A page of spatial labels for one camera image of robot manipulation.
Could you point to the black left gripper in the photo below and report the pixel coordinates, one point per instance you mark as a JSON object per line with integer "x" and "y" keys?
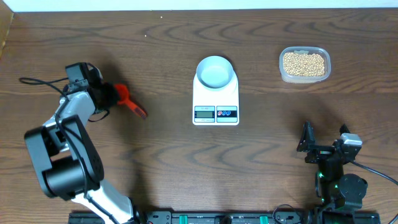
{"x": 114, "y": 94}

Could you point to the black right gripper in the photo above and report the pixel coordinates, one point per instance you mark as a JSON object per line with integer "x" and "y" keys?
{"x": 307, "y": 144}

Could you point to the red measuring scoop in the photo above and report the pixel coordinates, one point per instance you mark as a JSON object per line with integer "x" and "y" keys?
{"x": 125, "y": 99}

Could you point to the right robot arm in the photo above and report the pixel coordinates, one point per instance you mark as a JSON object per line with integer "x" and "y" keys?
{"x": 341, "y": 193}

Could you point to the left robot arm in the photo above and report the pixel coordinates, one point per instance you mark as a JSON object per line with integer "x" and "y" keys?
{"x": 65, "y": 160}

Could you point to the white digital kitchen scale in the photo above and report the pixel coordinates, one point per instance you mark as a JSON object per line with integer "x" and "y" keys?
{"x": 216, "y": 106}

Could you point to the white round bowl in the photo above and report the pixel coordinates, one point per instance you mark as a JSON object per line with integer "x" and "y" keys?
{"x": 214, "y": 72}

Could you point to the clear plastic container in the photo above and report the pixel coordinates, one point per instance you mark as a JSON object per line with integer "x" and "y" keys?
{"x": 300, "y": 79}

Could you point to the pile of soybeans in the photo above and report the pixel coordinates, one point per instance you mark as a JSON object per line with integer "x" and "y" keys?
{"x": 306, "y": 65}

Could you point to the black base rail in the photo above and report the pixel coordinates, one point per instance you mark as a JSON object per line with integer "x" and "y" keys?
{"x": 164, "y": 217}

